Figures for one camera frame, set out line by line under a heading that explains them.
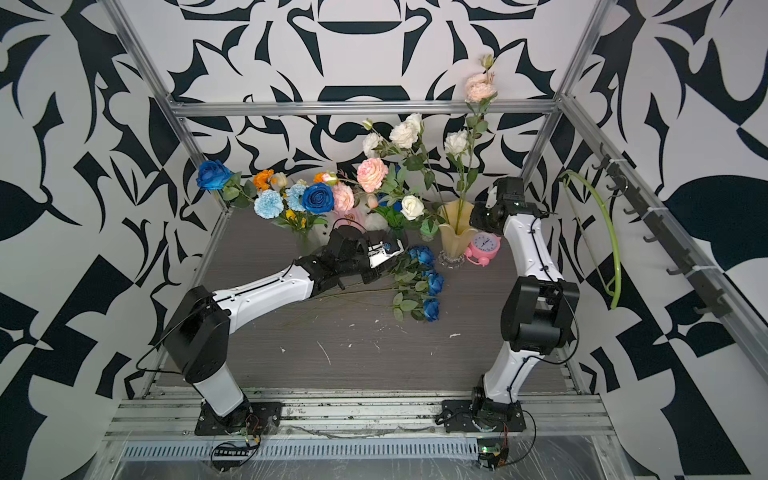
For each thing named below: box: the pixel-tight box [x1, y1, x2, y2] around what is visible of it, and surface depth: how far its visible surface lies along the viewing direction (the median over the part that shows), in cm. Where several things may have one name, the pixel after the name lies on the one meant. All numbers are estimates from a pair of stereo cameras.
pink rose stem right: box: [455, 54, 499, 234], surface depth 82 cm
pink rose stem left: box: [337, 157, 389, 193], surface depth 66 cm
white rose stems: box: [362, 113, 479, 229], surface depth 83 cm
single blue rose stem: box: [336, 246, 436, 296], surface depth 98 cm
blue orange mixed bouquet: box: [196, 160, 355, 232], surface depth 69 cm
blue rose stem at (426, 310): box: [393, 292, 440, 323], surface depth 93 cm
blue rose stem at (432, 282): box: [324, 271, 445, 301], surface depth 95 cm
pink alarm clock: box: [464, 232, 502, 267], surface depth 107 cm
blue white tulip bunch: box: [368, 189, 445, 239], surface depth 74 cm
